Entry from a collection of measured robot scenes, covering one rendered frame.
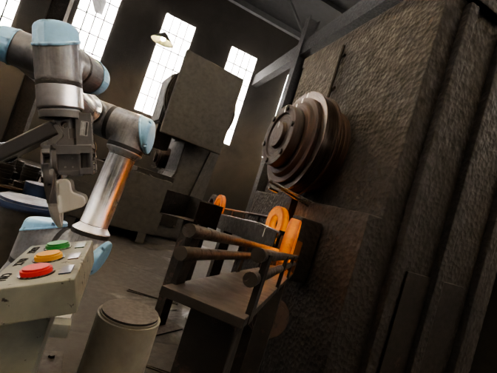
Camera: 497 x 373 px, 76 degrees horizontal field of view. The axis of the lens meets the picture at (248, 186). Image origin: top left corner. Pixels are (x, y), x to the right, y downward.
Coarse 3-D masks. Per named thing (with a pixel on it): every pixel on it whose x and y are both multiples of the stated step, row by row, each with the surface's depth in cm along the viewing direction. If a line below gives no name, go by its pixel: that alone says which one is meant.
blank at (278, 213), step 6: (276, 210) 144; (282, 210) 139; (270, 216) 147; (276, 216) 144; (282, 216) 137; (288, 216) 138; (270, 222) 146; (276, 222) 147; (282, 222) 136; (276, 228) 139; (282, 228) 136
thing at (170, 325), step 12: (168, 192) 179; (168, 204) 181; (180, 204) 189; (192, 204) 192; (204, 204) 166; (180, 216) 188; (192, 216) 190; (204, 216) 169; (216, 216) 177; (180, 228) 176; (216, 228) 179; (180, 240) 174; (168, 276) 173; (168, 300) 172; (168, 312) 175; (168, 324) 176
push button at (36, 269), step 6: (30, 264) 46; (36, 264) 46; (42, 264) 46; (48, 264) 46; (24, 270) 44; (30, 270) 44; (36, 270) 44; (42, 270) 44; (48, 270) 45; (24, 276) 43; (30, 276) 44; (36, 276) 44
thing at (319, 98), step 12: (312, 96) 140; (324, 96) 131; (324, 108) 127; (336, 108) 131; (324, 120) 125; (336, 120) 127; (324, 132) 122; (336, 132) 125; (324, 144) 123; (312, 156) 124; (324, 156) 125; (312, 168) 126; (300, 180) 128; (312, 180) 130
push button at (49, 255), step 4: (40, 252) 52; (44, 252) 52; (48, 252) 52; (52, 252) 52; (56, 252) 52; (60, 252) 53; (36, 256) 51; (40, 256) 51; (44, 256) 51; (48, 256) 51; (52, 256) 51; (56, 256) 52; (60, 256) 52; (36, 260) 51; (40, 260) 50; (44, 260) 51; (48, 260) 51; (52, 260) 51
